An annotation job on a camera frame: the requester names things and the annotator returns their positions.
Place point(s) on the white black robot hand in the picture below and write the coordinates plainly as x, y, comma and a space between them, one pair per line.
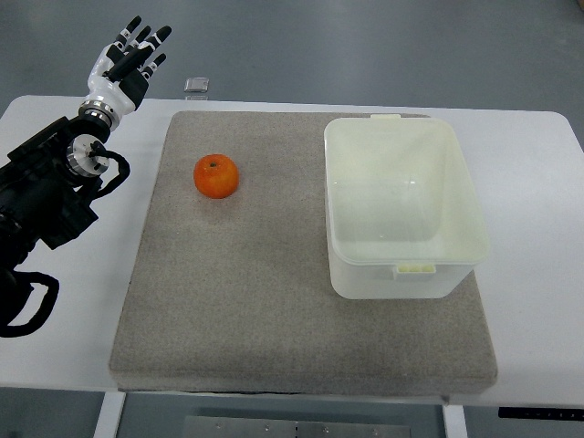
121, 75

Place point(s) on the orange fruit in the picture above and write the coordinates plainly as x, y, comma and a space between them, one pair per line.
216, 176

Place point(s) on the white plastic box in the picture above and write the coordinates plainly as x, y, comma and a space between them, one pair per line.
402, 216

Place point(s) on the small clear floor object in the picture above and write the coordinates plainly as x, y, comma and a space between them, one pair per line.
196, 85

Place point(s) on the grey foam mat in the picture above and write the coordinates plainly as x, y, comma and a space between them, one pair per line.
234, 294

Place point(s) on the white left table leg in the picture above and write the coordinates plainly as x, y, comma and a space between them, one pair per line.
108, 422

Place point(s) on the white table leg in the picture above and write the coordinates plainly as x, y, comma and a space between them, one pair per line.
454, 421
108, 422

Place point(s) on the white right table leg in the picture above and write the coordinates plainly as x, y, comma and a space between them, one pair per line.
454, 421

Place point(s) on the black table control panel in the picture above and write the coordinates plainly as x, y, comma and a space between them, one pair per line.
552, 414

